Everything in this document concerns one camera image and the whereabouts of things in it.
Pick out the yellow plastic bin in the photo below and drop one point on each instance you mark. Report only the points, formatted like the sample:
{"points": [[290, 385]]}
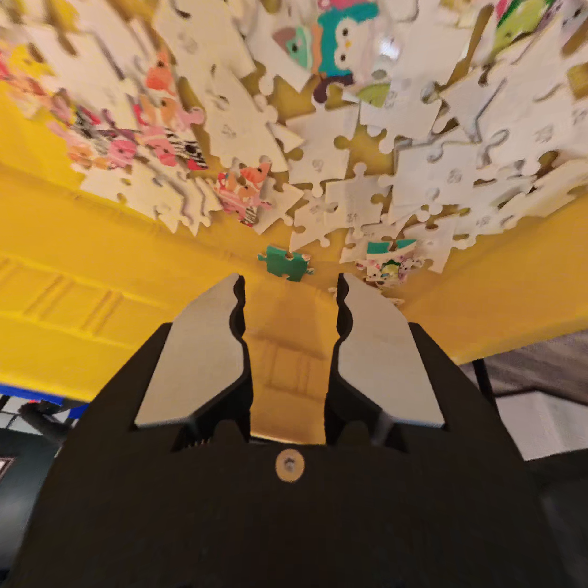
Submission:
{"points": [[92, 298]]}

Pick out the blue box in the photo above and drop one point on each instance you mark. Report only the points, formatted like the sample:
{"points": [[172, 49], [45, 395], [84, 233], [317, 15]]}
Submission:
{"points": [[27, 394]]}

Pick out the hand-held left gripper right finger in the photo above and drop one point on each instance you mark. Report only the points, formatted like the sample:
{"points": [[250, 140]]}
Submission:
{"points": [[381, 363]]}

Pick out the pile of puzzle pieces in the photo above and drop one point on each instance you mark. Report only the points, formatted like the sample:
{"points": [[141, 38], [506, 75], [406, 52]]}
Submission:
{"points": [[413, 160]]}

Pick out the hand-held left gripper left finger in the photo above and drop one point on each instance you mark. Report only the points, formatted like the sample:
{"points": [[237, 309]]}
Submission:
{"points": [[197, 358]]}

